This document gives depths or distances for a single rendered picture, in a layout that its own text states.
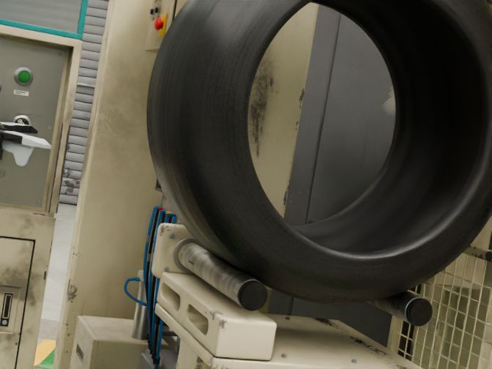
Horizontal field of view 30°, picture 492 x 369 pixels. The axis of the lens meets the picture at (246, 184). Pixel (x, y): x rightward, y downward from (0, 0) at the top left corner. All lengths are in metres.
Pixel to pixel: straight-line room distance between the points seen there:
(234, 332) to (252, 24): 0.44
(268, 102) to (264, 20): 0.43
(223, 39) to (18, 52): 0.77
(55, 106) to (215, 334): 0.81
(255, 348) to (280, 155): 0.48
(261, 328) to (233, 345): 0.05
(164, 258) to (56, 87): 0.52
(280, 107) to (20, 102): 0.58
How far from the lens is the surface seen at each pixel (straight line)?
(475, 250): 1.68
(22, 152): 1.79
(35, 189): 2.00
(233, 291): 1.36
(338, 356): 1.50
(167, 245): 1.65
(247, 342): 1.35
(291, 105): 1.73
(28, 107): 1.99
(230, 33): 1.30
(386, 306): 1.52
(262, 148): 1.71
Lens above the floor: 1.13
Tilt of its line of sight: 3 degrees down
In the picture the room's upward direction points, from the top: 9 degrees clockwise
